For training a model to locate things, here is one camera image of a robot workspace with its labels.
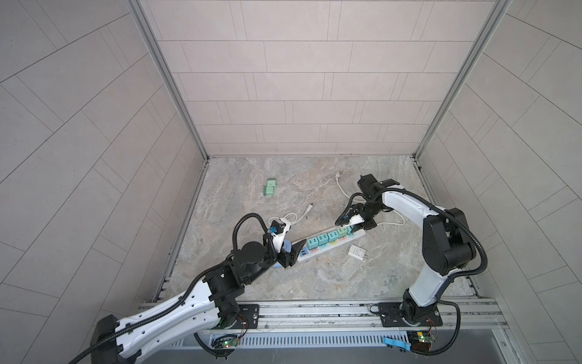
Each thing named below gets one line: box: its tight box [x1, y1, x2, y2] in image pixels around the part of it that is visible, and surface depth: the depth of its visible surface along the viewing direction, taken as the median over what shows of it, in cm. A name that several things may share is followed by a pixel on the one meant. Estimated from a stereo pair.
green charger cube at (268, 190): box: [262, 185, 275, 197], surface depth 103 cm
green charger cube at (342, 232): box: [336, 226, 348, 239], surface depth 85 cm
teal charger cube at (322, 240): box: [316, 234, 329, 246], surface depth 84 cm
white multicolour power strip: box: [297, 228, 367, 264], surface depth 85 cm
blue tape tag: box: [382, 337, 412, 352], surface depth 67 cm
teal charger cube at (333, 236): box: [327, 230, 340, 243], surface depth 84 cm
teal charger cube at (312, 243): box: [306, 237, 320, 251], surface depth 82 cm
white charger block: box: [347, 243, 368, 261], surface depth 84 cm
